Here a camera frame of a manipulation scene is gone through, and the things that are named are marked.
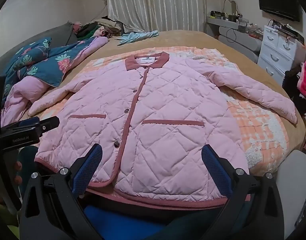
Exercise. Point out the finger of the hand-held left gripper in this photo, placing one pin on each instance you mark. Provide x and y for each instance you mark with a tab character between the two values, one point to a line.
28	123
49	126

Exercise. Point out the blue cloth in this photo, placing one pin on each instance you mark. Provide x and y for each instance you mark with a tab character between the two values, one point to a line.
123	222

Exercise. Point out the light blue garment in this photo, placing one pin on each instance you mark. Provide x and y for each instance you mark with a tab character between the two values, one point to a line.
138	37

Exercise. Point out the white padded bed frame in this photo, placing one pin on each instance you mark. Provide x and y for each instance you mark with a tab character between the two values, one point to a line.
295	180

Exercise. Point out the grey dressing table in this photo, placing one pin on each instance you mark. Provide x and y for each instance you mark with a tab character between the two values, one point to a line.
240	42

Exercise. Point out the black wall television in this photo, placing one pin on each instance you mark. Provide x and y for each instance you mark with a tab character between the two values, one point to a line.
277	0

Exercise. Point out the white drawer cabinet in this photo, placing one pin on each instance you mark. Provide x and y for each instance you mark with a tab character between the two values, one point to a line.
275	55

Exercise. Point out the pile of mixed clothes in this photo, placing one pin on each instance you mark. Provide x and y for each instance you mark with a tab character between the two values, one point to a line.
103	27

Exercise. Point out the dark hanging clothing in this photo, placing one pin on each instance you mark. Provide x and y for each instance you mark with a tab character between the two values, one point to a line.
291	85

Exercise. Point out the grey padded headboard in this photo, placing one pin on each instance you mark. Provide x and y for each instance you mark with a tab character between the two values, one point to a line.
43	33

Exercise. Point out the bed with tan sheet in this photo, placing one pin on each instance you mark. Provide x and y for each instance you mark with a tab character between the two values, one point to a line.
192	38

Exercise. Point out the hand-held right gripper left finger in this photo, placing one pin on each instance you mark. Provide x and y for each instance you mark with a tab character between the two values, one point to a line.
89	166

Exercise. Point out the black box on cabinet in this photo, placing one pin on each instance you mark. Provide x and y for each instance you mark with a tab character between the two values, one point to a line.
292	33

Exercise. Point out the dressing table mirror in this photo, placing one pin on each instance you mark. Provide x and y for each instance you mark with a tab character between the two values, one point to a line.
230	7

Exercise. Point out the orange white checked blanket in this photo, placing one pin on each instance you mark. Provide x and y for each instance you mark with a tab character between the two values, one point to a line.
255	120

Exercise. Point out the dark teal cloth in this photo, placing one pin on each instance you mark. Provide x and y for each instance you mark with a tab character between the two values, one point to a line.
192	227

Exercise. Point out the white striped curtain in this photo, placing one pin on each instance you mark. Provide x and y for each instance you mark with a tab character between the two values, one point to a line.
155	5

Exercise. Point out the pink quilted jacket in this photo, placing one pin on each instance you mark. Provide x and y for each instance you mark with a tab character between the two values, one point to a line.
155	105

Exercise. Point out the person's left hand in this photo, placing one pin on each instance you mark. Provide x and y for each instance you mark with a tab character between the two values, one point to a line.
18	165

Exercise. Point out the yellow green cloth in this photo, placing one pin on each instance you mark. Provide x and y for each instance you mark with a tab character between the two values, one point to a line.
3	217

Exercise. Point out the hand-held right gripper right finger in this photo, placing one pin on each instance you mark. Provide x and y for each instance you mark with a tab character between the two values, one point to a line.
214	166

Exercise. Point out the clutter of small bottles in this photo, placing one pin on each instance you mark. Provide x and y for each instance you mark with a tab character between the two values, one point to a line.
215	13

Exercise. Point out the teal floral quilt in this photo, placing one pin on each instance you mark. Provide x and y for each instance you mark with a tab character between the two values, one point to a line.
55	62

